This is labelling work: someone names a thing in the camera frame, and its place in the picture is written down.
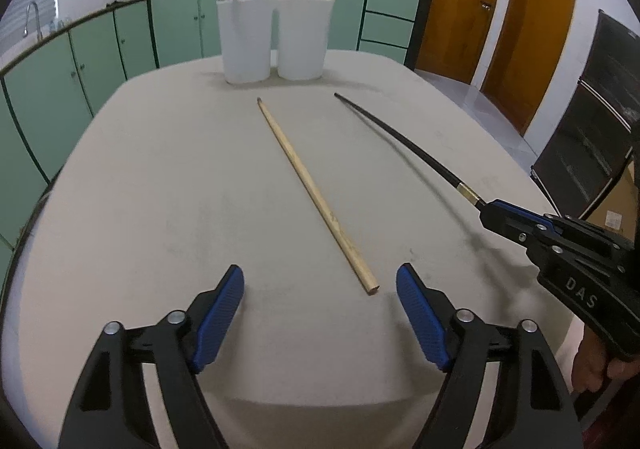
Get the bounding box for wooden door with handle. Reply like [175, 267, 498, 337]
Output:
[414, 0, 508, 85]

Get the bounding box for white double utensil holder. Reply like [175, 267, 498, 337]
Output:
[216, 0, 336, 84]

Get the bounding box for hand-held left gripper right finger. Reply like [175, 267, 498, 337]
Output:
[395, 263, 586, 449]

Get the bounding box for black shelf cabinet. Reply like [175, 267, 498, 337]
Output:
[530, 9, 640, 230]

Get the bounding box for green base cabinets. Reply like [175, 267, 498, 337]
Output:
[0, 0, 433, 290]

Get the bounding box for cardboard box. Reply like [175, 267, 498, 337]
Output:
[585, 169, 640, 242]

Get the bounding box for plain wooden door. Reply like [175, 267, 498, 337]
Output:
[480, 0, 581, 137]

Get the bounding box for black chopstick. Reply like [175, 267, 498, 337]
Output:
[334, 92, 488, 210]

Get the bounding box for plain bamboo chopstick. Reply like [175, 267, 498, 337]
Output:
[256, 96, 382, 296]

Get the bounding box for person's right hand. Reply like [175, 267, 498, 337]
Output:
[572, 326, 640, 392]

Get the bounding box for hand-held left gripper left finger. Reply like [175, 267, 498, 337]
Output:
[57, 264, 246, 449]

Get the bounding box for metal sink faucet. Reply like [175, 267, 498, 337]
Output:
[24, 2, 43, 40]

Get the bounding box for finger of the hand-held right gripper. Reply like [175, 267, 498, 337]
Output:
[479, 199, 563, 255]

